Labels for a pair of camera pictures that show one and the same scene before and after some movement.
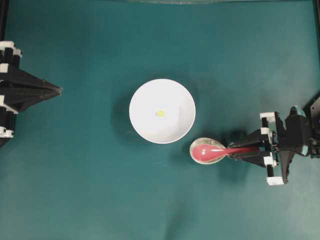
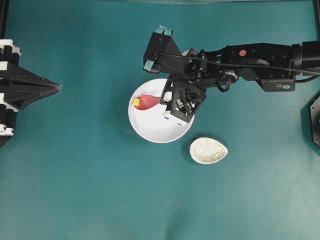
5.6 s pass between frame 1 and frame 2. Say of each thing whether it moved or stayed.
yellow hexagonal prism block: moved
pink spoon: moved
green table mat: stayed
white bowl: stayed
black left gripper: stayed
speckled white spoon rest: stayed
